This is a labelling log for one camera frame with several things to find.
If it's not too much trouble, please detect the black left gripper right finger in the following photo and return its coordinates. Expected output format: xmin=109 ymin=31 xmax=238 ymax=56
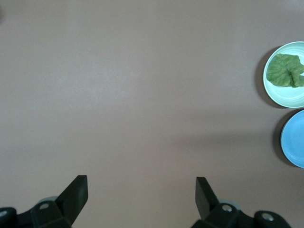
xmin=190 ymin=177 xmax=292 ymax=228

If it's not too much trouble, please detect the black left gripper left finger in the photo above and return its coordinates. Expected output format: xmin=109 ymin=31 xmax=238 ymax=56
xmin=0 ymin=175 xmax=89 ymax=228

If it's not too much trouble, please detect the green lettuce leaf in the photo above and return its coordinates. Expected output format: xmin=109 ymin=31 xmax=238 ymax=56
xmin=266 ymin=53 xmax=304 ymax=89

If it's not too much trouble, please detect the blue plate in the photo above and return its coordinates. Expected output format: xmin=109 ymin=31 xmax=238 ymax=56
xmin=280 ymin=109 xmax=304 ymax=169

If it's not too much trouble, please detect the mint green plate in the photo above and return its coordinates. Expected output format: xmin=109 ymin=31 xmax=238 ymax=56
xmin=263 ymin=41 xmax=304 ymax=109

